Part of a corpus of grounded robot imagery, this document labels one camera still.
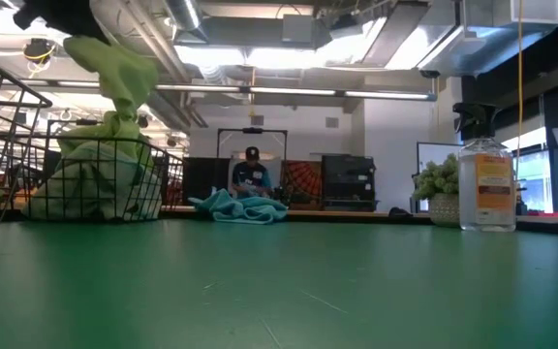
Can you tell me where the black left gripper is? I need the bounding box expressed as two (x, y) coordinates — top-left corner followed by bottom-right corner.
(12, 0), (111, 44)

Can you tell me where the lime green microfiber towel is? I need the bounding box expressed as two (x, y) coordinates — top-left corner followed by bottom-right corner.
(57, 110), (157, 164)
(62, 36), (160, 122)

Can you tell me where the sage green microfiber towel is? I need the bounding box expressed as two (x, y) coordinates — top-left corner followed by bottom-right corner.
(20, 140), (165, 222)

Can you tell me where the teal microfiber towel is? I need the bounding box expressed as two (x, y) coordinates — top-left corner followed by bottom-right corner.
(188, 187), (290, 226)

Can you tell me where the dark box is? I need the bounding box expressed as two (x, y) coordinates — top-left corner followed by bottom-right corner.
(181, 157), (232, 207)

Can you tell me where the ceiling light strip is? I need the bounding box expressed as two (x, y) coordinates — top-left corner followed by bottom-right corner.
(46, 79), (438, 102)

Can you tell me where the person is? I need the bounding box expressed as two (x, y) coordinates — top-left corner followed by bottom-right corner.
(230, 145), (274, 200)

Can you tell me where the orange patterned panel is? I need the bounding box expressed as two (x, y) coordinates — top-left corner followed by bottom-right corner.
(281, 160), (324, 210)

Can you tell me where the black cabinet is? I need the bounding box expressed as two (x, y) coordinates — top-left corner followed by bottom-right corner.
(321, 154), (378, 212)

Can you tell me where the white board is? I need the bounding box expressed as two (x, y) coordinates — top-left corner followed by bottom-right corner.
(417, 141), (463, 213)

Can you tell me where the potted succulent plant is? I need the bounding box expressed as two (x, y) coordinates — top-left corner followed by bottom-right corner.
(411, 153), (461, 229)

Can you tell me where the clear spray bottle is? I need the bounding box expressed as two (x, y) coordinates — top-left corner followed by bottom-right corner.
(451, 101), (518, 233)

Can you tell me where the window pane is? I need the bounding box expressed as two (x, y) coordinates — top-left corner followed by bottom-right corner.
(513, 126), (558, 217)

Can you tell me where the ceiling cable reel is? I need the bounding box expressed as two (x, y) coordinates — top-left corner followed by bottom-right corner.
(21, 37), (58, 75)

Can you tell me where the large black wire basket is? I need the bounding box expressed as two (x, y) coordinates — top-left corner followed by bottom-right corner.
(0, 47), (54, 238)

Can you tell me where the silver ventilation duct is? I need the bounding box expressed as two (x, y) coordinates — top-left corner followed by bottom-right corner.
(164, 0), (211, 44)

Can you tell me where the black frame stand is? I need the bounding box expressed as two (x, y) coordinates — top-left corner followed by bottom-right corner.
(216, 127), (289, 161)

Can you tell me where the grey rectangular air duct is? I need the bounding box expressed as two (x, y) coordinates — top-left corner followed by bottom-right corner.
(418, 0), (558, 79)

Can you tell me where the yellow hanging cord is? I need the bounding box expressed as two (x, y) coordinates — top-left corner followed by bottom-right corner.
(515, 0), (524, 161)

